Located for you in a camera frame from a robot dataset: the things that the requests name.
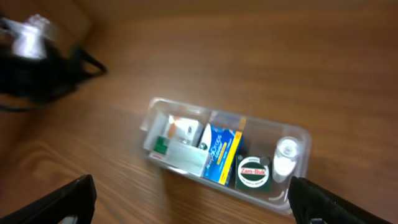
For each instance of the white green medicine box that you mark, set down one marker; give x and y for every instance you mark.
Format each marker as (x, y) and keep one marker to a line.
(181, 156)

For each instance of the green round-label box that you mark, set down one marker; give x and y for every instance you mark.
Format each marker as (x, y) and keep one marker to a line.
(253, 173)

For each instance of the white Hansaplast plaster box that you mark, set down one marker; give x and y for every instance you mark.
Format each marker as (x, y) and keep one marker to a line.
(185, 130)

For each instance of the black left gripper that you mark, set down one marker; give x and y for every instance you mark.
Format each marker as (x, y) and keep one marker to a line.
(49, 78)

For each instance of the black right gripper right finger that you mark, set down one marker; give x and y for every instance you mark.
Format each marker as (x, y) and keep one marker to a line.
(311, 203)

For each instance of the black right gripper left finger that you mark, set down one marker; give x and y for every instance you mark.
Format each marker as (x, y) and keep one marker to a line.
(74, 202)

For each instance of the small clear plastic bottle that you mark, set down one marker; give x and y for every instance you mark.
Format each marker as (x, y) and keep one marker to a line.
(285, 158)

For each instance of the blue yellow cough drops bag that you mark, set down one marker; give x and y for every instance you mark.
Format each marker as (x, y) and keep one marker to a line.
(222, 145)

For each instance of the clear plastic container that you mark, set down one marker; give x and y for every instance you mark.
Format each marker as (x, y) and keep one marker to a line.
(260, 139)

